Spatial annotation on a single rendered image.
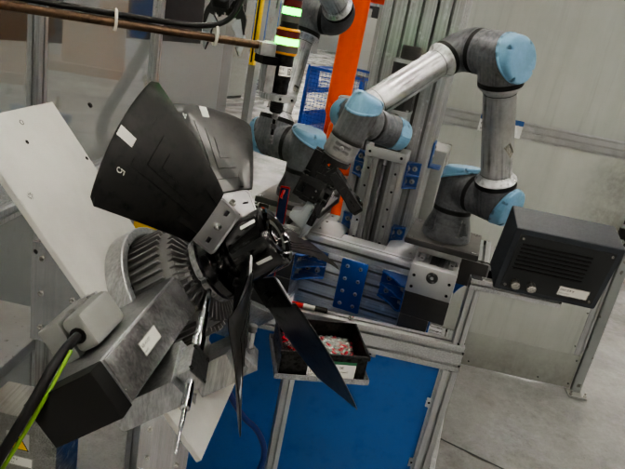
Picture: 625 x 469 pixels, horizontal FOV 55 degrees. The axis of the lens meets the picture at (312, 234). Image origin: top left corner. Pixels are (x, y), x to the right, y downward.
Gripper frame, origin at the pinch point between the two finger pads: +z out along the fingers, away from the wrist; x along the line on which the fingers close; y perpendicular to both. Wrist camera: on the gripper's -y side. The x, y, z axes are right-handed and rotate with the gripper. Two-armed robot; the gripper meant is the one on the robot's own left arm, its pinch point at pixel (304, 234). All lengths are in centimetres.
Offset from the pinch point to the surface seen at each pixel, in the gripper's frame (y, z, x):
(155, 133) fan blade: 29, -19, 46
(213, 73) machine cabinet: 132, 60, -440
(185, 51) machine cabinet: 153, 47, -400
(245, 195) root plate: 14.6, -9.4, 22.5
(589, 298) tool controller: -70, -17, -11
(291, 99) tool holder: 14.9, -30.3, 23.1
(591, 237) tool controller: -61, -30, -10
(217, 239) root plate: 14.4, -4.4, 36.0
